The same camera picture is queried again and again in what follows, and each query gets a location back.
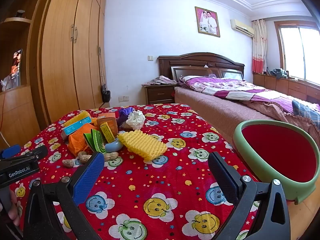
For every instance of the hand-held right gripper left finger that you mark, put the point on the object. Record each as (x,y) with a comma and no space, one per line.
(87,177)

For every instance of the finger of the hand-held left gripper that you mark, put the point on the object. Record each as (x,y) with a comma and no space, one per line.
(37,152)
(10,150)

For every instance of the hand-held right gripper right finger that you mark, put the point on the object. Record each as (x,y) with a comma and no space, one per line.
(222,176)

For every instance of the yellow foam fruit net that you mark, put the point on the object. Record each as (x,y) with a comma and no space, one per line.
(142,143)
(77,118)

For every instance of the orange cardboard box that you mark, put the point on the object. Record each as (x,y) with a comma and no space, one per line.
(107,119)

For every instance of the person's left hand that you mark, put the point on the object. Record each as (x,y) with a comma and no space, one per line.
(13,212)

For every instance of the peanut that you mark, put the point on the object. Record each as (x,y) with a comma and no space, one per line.
(111,156)
(84,157)
(68,163)

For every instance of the green folded strip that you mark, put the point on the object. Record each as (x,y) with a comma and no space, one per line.
(96,142)

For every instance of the orange foam fruit net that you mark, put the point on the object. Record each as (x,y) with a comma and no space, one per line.
(77,142)

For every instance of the wooden shelf unit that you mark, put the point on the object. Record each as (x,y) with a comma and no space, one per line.
(15,110)

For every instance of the light blue curved tube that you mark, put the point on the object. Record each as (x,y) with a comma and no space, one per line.
(113,146)

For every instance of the teal label cardboard box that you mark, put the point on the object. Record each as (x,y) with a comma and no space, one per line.
(72,129)

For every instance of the small yellow box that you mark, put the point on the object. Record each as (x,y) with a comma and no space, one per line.
(107,132)

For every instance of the bed with purple bedding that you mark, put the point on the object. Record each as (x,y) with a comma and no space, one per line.
(215,110)

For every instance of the red smiley flower printed blanket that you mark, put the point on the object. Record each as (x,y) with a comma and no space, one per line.
(155,185)

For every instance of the purple plastic bag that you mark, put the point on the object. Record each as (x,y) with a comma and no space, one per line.
(123,113)

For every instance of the white foam fruit net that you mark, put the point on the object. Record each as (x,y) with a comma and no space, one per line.
(135,120)

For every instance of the magazine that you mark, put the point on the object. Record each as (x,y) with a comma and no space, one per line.
(16,65)

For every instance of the purple patchwork quilt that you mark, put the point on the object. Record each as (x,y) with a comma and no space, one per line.
(232,87)

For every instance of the wooden wardrobe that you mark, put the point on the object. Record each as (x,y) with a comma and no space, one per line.
(62,55)

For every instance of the dark wooden nightstand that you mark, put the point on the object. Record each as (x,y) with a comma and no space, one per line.
(160,93)

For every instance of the blue plaid cloth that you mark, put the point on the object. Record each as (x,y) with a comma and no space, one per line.
(306,112)

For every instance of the wooden window cabinet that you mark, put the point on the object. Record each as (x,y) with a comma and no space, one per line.
(282,85)

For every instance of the pink clothes pile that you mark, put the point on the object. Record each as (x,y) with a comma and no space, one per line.
(162,80)

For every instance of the dark wooden headboard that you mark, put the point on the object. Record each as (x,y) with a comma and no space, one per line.
(200,61)

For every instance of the blue clothes pile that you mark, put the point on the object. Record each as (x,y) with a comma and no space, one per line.
(279,73)

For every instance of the red and cream curtain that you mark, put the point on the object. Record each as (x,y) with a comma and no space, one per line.
(258,47)

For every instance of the window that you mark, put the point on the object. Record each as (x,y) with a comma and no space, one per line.
(300,52)

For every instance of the black wall pouch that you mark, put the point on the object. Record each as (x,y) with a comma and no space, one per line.
(105,95)

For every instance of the wall outlet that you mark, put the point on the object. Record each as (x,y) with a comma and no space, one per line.
(124,98)

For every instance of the wall air conditioner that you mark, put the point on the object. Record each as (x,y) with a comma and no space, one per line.
(241,27)

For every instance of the framed wall photo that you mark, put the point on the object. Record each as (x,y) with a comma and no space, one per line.
(207,21)

